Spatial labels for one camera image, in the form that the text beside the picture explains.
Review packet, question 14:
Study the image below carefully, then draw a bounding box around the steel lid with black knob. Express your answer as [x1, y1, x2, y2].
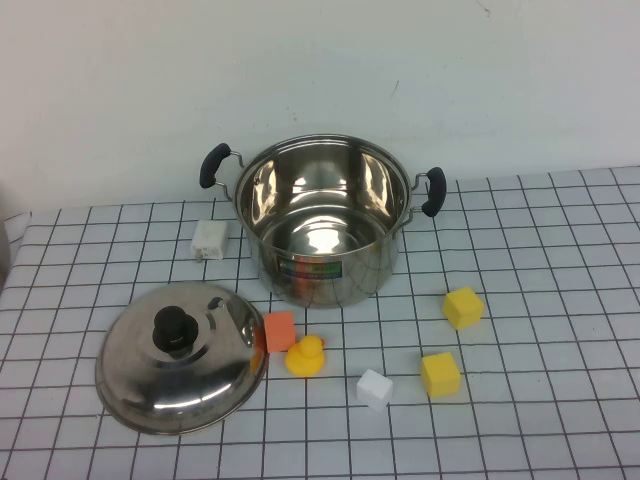
[94, 280, 271, 436]

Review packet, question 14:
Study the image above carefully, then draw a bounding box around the stainless steel cooking pot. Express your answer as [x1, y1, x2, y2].
[199, 133, 448, 310]

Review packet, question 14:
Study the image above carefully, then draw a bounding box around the orange foam cube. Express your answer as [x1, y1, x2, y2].
[253, 310, 297, 355]

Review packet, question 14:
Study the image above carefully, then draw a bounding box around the white plug charger adapter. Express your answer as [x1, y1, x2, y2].
[189, 219, 229, 263]

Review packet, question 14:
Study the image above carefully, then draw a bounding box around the yellow rubber duck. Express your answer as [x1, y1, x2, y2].
[284, 334, 329, 379]

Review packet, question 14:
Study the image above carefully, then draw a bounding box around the yellow foam cube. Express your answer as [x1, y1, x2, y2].
[419, 351, 462, 400]
[442, 286, 486, 331]

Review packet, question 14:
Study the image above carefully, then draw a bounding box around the white foam cube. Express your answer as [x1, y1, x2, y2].
[356, 368, 395, 412]

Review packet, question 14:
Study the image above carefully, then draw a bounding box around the white black grid tablecloth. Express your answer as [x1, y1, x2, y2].
[0, 165, 640, 480]

